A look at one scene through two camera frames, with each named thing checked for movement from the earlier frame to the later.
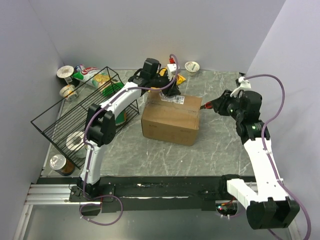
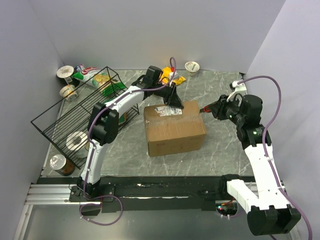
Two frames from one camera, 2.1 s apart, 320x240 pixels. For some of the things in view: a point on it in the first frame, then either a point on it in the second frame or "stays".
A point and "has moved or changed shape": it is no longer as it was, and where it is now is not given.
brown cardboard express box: (173, 118) has moved or changed shape
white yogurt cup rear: (191, 67) stays
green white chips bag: (105, 83) stays
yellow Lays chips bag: (179, 78) stays
